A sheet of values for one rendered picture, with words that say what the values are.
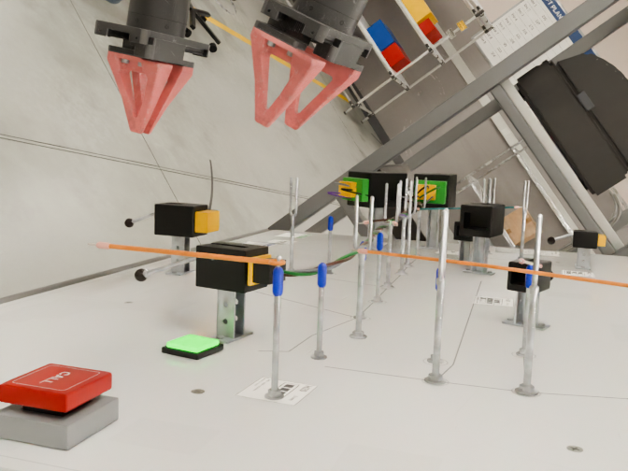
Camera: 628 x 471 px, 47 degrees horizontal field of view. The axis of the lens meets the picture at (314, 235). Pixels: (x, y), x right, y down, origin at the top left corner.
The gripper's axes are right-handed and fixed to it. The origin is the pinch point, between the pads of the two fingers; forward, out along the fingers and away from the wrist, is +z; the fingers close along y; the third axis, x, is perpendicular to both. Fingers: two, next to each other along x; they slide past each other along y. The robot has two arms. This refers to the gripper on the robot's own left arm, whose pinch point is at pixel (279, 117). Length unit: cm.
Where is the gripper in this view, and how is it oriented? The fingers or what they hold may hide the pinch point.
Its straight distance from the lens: 66.5
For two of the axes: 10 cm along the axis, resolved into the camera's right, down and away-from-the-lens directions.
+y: 4.4, -0.9, 8.9
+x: -7.9, -5.0, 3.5
